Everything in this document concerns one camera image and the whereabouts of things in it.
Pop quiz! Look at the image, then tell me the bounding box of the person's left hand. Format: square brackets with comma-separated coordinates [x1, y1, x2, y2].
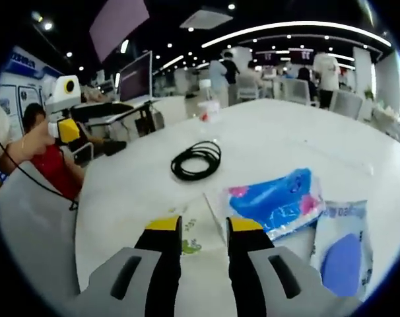
[21, 123, 57, 159]

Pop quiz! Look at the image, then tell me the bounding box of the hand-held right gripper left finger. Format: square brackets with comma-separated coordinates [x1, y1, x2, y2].
[76, 216, 183, 317]

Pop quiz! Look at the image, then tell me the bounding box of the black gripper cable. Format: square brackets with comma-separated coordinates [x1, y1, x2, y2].
[0, 120, 79, 211]

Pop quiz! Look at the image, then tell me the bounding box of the blue tissue packet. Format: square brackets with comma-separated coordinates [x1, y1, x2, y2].
[219, 167, 325, 240]

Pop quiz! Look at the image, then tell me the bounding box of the wipes packet blue lid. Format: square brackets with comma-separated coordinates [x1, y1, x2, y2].
[310, 199, 374, 301]

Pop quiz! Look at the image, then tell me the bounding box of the white paper cup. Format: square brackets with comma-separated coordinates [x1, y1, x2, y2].
[166, 193, 232, 265]

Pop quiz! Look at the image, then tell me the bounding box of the blue white wall poster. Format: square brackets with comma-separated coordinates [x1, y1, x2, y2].
[0, 46, 64, 139]

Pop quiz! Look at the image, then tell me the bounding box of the person's white sleeve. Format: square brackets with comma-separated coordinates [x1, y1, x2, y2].
[0, 102, 18, 156]

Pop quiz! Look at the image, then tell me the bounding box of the computer monitor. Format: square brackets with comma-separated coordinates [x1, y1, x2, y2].
[118, 51, 154, 102]

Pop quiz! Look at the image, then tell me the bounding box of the curved ceiling light strip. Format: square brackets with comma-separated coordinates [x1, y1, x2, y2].
[201, 21, 392, 49]

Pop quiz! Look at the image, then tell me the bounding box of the white office chair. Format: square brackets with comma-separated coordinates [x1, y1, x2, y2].
[282, 78, 312, 106]
[236, 77, 263, 102]
[330, 89, 364, 122]

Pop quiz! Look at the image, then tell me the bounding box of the clear bottle red label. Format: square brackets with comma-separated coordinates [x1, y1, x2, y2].
[198, 79, 220, 133]

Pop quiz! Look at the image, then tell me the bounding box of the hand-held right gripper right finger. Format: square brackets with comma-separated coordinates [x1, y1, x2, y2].
[226, 217, 362, 317]

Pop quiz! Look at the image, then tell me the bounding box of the white table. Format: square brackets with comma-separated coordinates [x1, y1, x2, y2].
[75, 98, 400, 317]

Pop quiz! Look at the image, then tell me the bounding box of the hanging purple screen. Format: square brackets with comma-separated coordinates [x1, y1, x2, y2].
[89, 0, 150, 63]

